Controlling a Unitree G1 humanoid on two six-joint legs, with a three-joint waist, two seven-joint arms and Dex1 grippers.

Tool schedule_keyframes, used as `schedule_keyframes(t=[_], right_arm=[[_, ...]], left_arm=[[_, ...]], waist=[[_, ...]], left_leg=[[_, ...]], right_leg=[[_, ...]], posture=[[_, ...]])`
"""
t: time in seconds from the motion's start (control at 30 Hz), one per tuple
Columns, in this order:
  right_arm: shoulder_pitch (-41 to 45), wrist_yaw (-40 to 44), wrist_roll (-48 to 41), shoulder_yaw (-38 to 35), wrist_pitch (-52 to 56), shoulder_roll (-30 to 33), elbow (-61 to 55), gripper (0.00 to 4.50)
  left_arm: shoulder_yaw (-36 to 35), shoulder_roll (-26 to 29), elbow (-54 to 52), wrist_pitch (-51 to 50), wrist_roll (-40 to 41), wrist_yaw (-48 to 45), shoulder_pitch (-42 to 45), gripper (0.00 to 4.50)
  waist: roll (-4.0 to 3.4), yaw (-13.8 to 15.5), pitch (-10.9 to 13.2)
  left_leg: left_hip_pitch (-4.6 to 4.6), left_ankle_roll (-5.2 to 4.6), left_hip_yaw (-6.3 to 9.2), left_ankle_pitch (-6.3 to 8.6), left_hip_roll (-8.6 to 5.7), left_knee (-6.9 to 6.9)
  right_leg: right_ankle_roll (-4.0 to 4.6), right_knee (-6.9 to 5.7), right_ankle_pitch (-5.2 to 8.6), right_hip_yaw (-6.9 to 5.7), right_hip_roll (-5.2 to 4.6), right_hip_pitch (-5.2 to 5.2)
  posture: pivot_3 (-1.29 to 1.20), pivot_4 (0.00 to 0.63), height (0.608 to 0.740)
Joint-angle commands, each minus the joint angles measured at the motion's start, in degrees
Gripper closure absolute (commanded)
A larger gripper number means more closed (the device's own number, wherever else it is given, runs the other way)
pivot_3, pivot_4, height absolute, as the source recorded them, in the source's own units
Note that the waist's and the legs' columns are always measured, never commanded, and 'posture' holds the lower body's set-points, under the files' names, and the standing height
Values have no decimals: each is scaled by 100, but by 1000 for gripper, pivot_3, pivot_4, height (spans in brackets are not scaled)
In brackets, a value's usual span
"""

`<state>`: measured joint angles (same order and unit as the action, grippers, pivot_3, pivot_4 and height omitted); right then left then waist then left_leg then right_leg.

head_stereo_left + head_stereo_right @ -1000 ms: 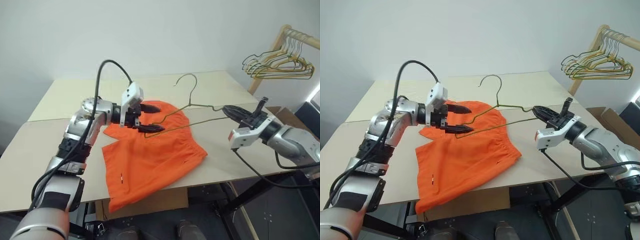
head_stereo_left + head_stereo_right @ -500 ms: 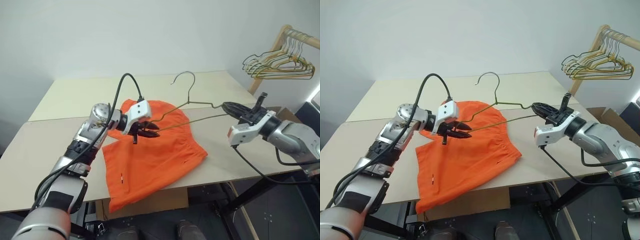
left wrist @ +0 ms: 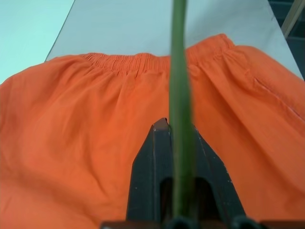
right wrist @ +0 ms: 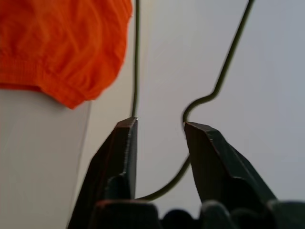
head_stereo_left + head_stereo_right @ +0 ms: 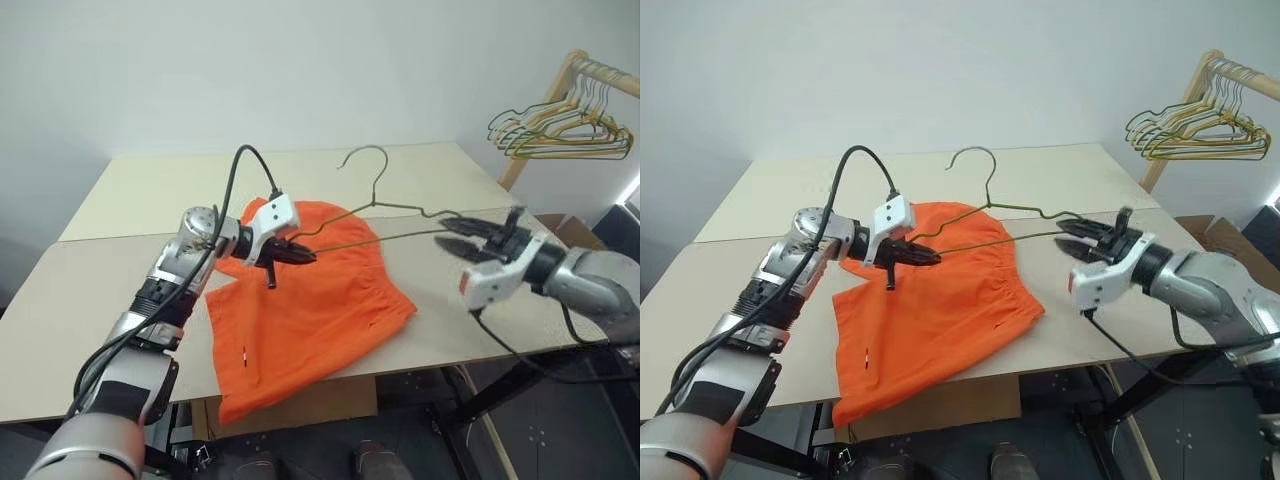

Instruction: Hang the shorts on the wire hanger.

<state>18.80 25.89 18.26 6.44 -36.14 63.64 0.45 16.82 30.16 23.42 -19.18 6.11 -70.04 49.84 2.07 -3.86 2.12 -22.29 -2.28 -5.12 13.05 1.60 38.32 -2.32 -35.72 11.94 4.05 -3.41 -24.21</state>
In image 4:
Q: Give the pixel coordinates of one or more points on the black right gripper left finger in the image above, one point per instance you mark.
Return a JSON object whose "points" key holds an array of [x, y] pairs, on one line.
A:
{"points": [[114, 162]]}

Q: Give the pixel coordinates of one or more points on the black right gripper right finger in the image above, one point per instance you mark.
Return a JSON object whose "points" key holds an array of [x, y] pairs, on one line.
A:
{"points": [[214, 162]]}

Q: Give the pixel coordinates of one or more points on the orange shorts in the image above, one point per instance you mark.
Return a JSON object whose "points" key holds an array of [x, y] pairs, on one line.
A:
{"points": [[59, 47]]}

